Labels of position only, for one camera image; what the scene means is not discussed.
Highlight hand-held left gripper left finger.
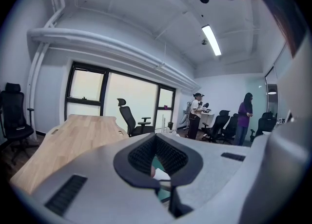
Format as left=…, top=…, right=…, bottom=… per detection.
left=113, top=132, right=161, bottom=189

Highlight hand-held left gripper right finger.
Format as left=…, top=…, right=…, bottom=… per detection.
left=155, top=132, right=204, bottom=186

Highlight white paper item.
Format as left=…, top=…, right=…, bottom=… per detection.
left=153, top=168, right=172, bottom=182

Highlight teal box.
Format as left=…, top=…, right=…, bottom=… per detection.
left=151, top=156, right=172, bottom=203

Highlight black office chair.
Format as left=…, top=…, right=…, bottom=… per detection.
left=201, top=109, right=231, bottom=143
left=249, top=111, right=278, bottom=142
left=222, top=113, right=240, bottom=145
left=116, top=98, right=156, bottom=138
left=0, top=82, right=36, bottom=165

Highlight small white desk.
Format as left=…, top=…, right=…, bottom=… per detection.
left=197, top=111, right=215, bottom=131

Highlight black framed window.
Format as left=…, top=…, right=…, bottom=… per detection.
left=64, top=60, right=176, bottom=131

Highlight wooden table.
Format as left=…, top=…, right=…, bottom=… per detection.
left=9, top=114, right=129, bottom=195

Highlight long ceiling light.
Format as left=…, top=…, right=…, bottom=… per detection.
left=201, top=24, right=222, bottom=57

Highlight white vertical pipes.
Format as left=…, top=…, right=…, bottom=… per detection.
left=26, top=42, right=51, bottom=141

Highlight white ceiling duct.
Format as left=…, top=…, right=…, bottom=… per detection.
left=26, top=27, right=201, bottom=92

